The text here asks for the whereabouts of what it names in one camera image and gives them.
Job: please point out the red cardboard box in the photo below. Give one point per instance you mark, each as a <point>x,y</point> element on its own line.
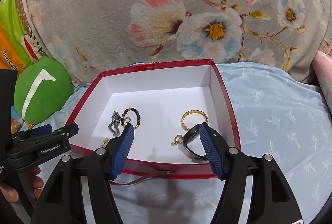
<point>160,99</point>

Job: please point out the colourful cartoon printed sheet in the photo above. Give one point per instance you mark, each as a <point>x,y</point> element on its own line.
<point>13,32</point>

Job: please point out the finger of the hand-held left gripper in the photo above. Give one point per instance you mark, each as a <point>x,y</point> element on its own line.
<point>40,130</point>
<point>49,147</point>

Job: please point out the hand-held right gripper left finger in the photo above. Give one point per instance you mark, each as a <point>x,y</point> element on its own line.
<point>124,146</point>

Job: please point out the person's left hand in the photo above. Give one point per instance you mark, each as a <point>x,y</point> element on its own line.
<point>37,178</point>

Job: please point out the silver wrist watch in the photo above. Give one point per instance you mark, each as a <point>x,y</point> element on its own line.
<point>115,121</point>

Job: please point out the light blue bed sheet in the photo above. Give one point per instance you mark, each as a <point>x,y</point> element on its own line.
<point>272,123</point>

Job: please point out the black wrist watch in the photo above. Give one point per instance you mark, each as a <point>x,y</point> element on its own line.
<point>192,136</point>

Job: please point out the pink printed cloth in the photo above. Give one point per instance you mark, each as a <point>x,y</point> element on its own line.
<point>324,79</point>

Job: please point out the green round pillow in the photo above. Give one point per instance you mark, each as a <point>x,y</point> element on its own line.
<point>39,92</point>

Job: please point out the grey floral pillow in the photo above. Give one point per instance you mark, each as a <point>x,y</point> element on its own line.
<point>116,6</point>

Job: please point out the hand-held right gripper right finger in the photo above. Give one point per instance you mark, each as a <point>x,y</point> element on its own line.
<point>210,149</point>

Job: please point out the small gold earring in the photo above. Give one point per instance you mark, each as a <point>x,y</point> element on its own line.
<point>177,140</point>

